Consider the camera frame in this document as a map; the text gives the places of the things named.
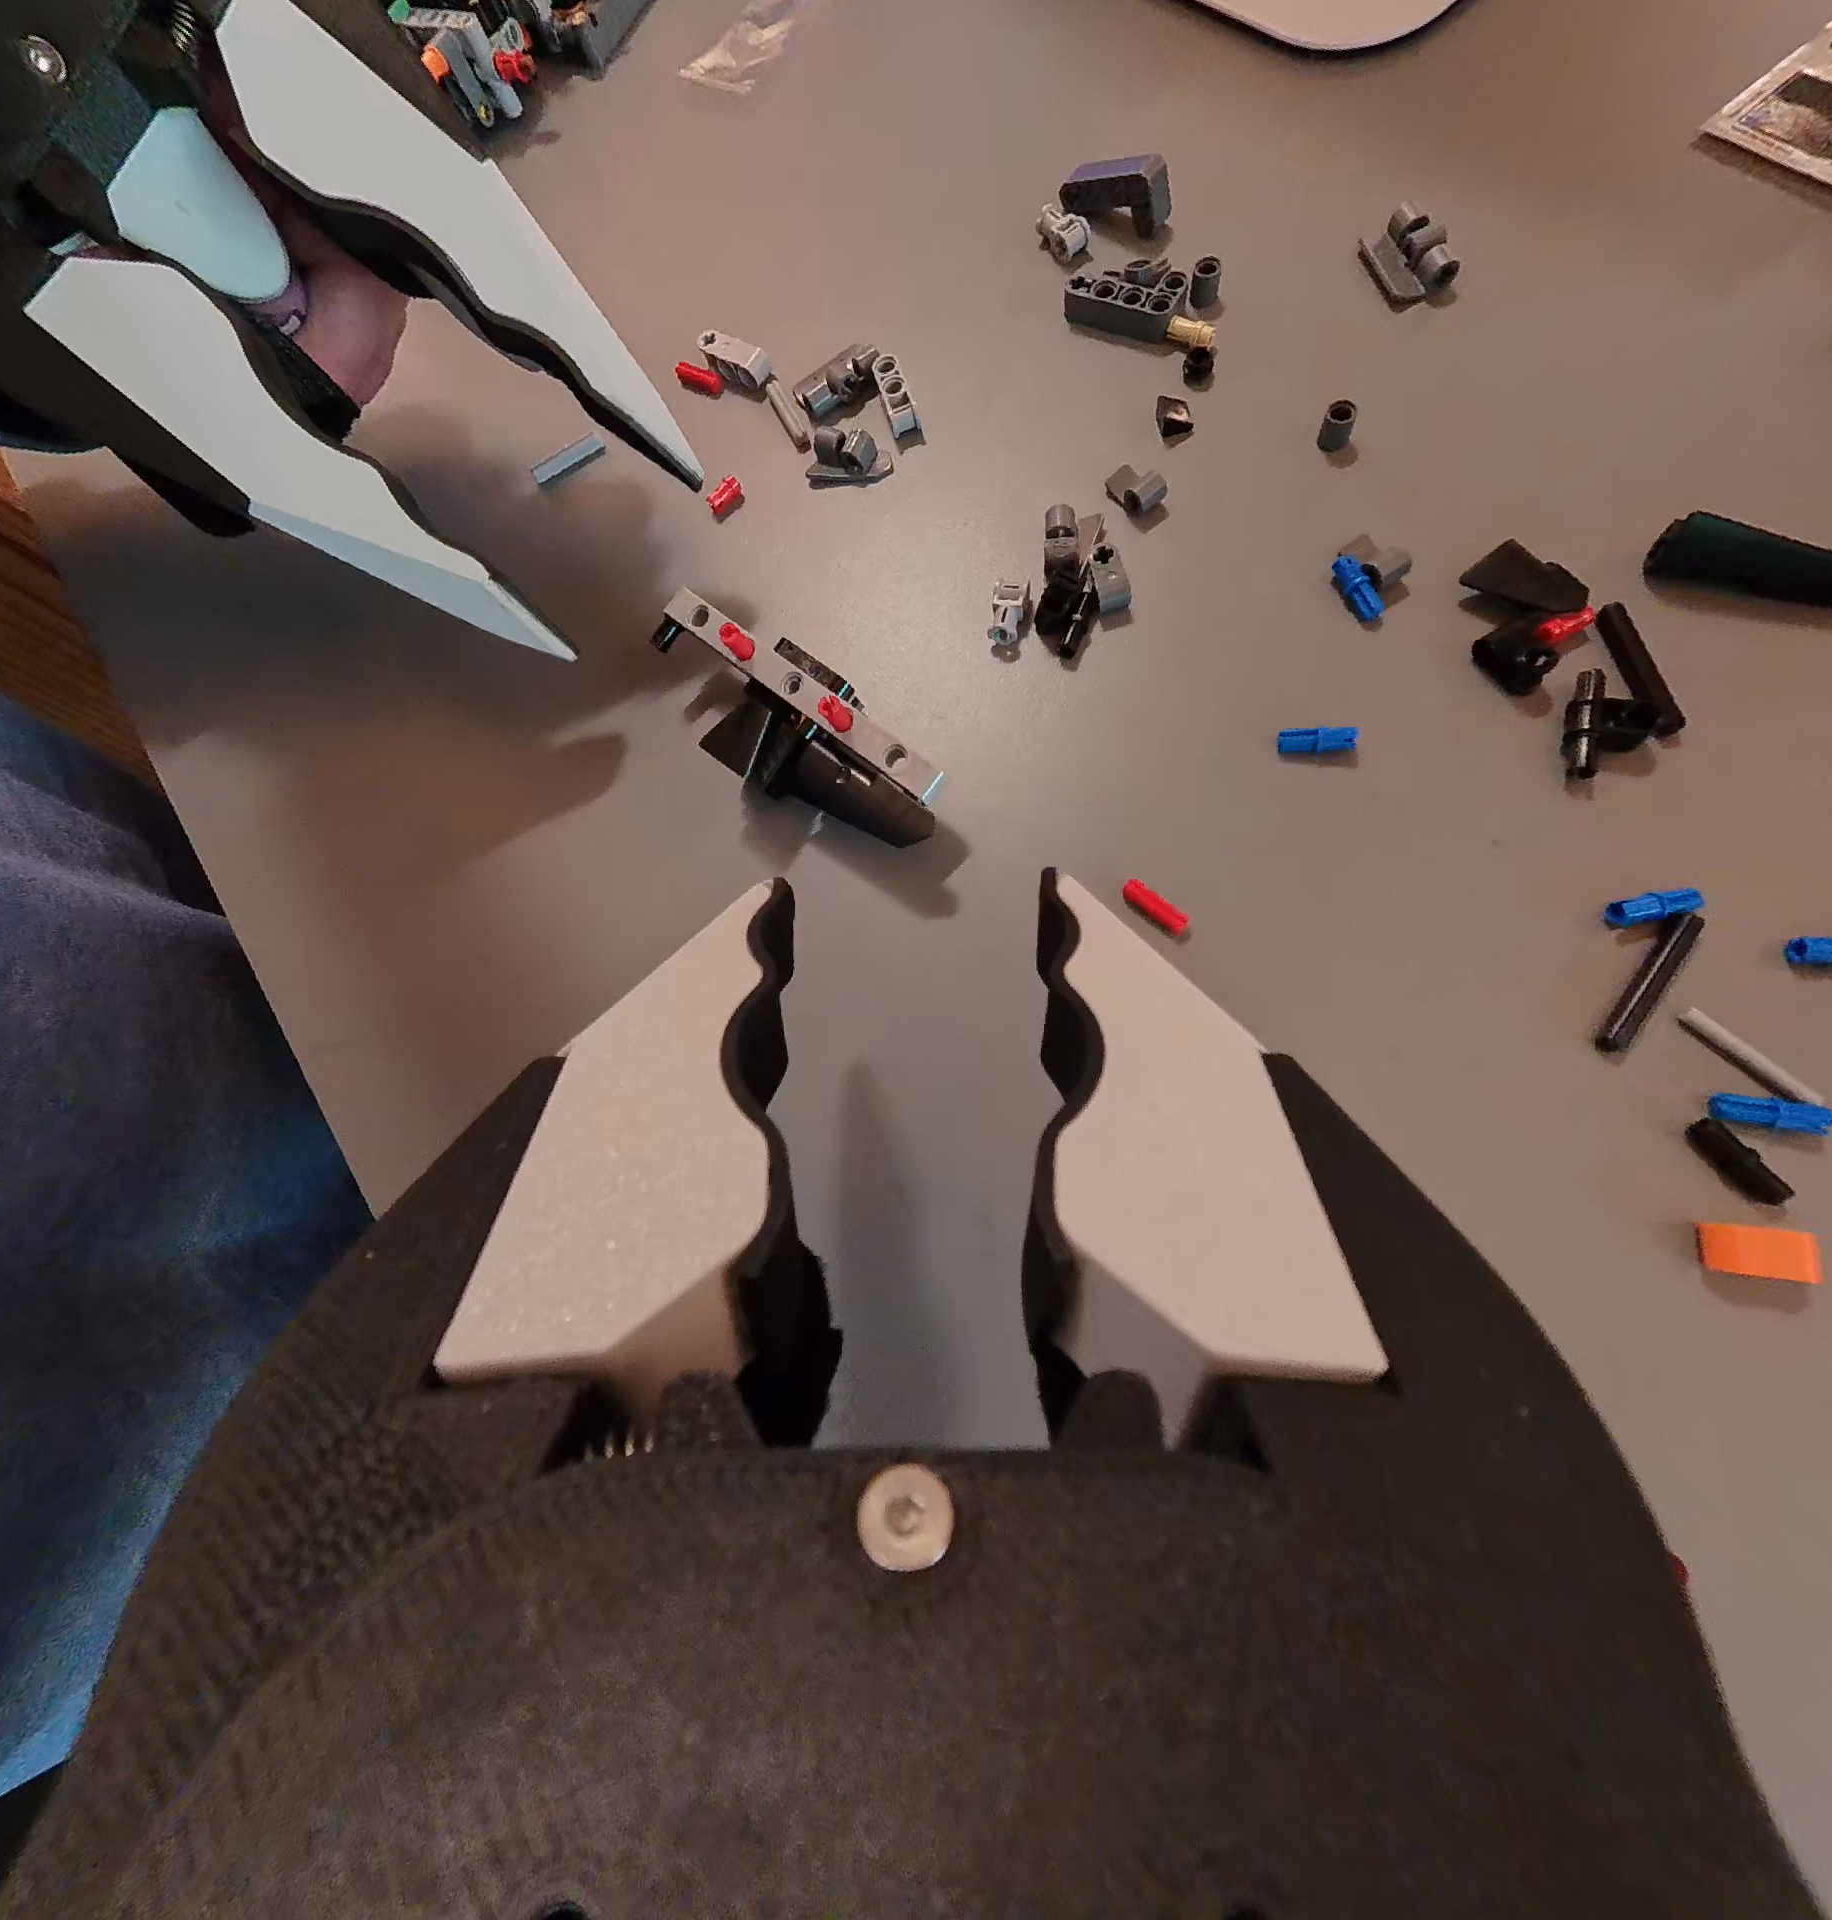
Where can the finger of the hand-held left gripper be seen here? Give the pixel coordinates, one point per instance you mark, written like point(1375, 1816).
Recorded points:
point(407, 181)
point(227, 406)

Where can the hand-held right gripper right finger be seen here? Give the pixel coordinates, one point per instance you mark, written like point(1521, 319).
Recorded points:
point(1217, 1200)

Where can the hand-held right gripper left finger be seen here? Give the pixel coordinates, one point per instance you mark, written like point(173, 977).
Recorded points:
point(617, 1200)

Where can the black angled lego piece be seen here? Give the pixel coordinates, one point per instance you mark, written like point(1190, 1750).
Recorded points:
point(873, 805)

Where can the long light grey lego beam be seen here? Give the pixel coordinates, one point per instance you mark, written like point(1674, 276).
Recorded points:
point(693, 615)

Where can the short red lego pin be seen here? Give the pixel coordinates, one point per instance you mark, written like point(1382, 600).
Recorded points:
point(1158, 904)
point(839, 712)
point(726, 496)

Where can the partly built lego model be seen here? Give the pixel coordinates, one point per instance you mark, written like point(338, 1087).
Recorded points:
point(513, 38)

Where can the small bluish grey lego piece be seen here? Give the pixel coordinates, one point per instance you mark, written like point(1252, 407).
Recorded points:
point(569, 463)

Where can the blue lego pin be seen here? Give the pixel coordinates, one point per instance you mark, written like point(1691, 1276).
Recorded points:
point(1317, 739)

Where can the cluster of grey lego connectors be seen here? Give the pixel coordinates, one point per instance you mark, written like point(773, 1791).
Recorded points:
point(851, 406)

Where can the orange lego piece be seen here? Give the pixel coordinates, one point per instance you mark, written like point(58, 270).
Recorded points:
point(1759, 1253)

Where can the small light grey lego connector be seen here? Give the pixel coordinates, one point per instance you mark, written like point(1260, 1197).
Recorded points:
point(1010, 615)
point(1064, 235)

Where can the cluster of dark lego connectors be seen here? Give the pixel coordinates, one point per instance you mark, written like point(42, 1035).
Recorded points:
point(1076, 578)

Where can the dark grey curved lego brick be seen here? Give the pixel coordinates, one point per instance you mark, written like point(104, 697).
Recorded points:
point(1122, 195)

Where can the small grey lego brick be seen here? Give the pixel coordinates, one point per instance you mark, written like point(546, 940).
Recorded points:
point(1136, 487)

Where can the dark grey angled lego beam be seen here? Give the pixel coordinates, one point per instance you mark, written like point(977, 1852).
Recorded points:
point(1127, 304)

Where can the dark round lego bushing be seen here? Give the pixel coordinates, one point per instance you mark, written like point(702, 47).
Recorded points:
point(1338, 424)

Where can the small black lego slope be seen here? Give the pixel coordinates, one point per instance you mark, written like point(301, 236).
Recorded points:
point(1176, 415)

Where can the dark grey lego bushing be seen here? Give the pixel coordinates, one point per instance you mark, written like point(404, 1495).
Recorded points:
point(1206, 285)

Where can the pile of black lego pieces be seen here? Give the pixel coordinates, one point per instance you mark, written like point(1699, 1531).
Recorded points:
point(1757, 562)

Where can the grey double lego connector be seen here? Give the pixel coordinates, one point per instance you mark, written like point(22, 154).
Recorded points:
point(1412, 256)

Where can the lego sticker sheet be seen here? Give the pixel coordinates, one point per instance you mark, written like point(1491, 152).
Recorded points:
point(1803, 121)

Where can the person's left hand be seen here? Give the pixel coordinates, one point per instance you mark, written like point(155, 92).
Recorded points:
point(341, 325)

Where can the small clear plastic bag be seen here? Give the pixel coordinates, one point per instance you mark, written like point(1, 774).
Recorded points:
point(742, 38)

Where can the red pin with grey connector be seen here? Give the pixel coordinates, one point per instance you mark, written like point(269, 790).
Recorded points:
point(726, 364)

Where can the person's blue clothing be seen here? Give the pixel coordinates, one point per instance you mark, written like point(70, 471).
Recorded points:
point(107, 1261)

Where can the blue pin with grey connector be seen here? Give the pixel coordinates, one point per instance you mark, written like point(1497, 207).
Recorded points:
point(1360, 584)

